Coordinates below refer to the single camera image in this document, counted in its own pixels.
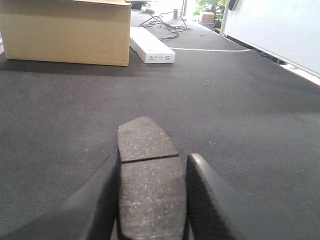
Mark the brake pad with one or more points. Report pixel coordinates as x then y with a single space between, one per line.
152 198

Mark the cardboard box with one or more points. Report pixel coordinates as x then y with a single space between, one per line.
70 31

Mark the black conveyor mat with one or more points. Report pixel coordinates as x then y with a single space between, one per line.
254 122

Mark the long white box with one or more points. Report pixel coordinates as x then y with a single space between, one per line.
149 48

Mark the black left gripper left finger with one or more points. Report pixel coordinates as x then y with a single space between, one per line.
88 214

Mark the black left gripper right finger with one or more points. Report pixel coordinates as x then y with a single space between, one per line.
214 210

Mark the whiteboard panel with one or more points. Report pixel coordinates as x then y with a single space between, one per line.
286 29

